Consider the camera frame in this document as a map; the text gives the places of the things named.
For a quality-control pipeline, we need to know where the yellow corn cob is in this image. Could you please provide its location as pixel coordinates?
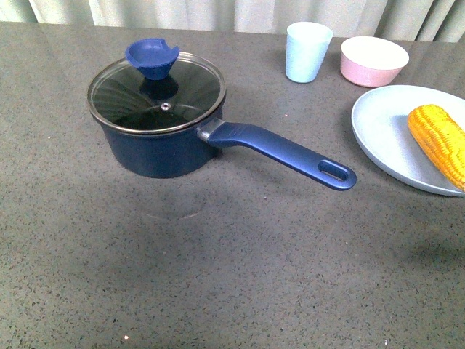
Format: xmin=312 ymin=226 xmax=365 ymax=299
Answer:
xmin=407 ymin=104 xmax=464 ymax=190

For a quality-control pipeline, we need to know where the pink plastic bowl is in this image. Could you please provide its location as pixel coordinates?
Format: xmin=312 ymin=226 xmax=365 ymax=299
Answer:
xmin=340 ymin=36 xmax=410 ymax=88

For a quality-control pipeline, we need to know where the dark blue saucepan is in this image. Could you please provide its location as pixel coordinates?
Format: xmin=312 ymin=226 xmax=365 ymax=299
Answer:
xmin=94 ymin=95 xmax=357 ymax=190

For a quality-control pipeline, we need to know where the light blue plastic cup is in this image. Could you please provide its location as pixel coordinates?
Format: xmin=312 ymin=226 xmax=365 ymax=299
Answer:
xmin=286 ymin=22 xmax=333 ymax=84

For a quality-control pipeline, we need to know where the glass lid with blue knob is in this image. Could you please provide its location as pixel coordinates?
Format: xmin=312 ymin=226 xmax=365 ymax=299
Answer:
xmin=87 ymin=38 xmax=226 ymax=135

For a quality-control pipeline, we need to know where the light blue plate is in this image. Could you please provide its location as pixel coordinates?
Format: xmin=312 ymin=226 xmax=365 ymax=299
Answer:
xmin=352 ymin=85 xmax=464 ymax=197

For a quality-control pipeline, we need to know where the white curtain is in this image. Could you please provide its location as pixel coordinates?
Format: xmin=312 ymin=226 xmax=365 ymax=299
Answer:
xmin=1 ymin=0 xmax=464 ymax=42

